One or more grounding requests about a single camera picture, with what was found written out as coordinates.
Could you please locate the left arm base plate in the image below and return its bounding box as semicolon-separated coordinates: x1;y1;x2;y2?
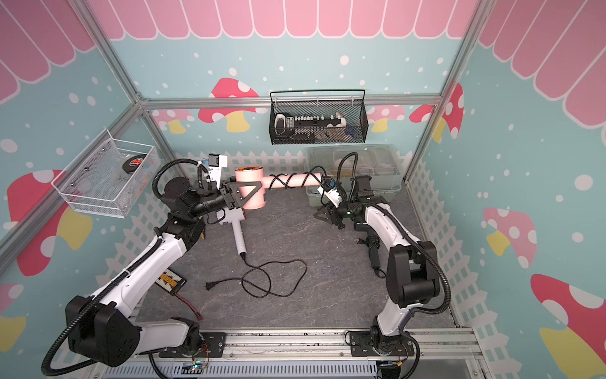
159;332;227;358

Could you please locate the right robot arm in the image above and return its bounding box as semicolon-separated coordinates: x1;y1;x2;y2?
314;173;452;356

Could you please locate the black red tape measure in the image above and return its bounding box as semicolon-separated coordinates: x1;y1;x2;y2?
122;154;147;175

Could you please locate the green clear-lid storage box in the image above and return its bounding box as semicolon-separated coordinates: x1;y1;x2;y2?
306;145;404;202

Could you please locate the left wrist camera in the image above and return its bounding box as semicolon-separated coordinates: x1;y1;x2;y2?
207;153;228;188

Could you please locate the white hair dryer black cord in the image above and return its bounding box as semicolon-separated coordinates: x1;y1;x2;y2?
204;253;309;298

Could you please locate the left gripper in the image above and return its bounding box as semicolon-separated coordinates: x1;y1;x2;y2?
188;176;262;218

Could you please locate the pink hair dryer black cord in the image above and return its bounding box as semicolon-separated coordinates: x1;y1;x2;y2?
267;165;332;191

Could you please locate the black wire mesh basket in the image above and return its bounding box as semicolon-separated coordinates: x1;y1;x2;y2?
268;89;369;145

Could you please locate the black magenta hair dryer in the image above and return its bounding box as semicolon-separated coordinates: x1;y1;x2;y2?
354;223;386;279

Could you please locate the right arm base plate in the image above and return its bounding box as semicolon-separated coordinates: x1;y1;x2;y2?
344;331;414;357

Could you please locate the white wire mesh basket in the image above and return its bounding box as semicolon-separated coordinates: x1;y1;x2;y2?
51;129;160;219

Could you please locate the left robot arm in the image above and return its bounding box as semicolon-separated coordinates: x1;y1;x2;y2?
41;159;264;377

